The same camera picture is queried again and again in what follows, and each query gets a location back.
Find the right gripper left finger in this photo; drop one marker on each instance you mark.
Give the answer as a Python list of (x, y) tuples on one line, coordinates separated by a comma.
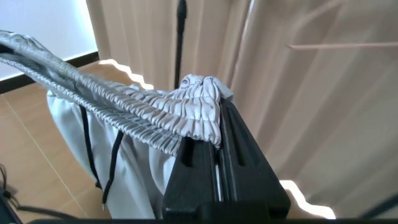
[(199, 180)]

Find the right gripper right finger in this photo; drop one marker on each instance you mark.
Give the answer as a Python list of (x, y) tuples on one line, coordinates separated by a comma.
[(258, 183)]

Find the pale grey shorts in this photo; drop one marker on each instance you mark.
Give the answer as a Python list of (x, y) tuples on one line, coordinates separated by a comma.
[(192, 112)]

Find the pink clothes hanger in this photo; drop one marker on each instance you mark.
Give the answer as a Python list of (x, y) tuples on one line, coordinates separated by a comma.
[(342, 46)]

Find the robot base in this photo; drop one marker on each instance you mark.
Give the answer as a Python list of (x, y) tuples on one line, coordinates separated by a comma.
[(6, 211)]

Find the black clothes rack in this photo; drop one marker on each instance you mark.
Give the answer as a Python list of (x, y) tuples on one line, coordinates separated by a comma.
[(180, 37)]

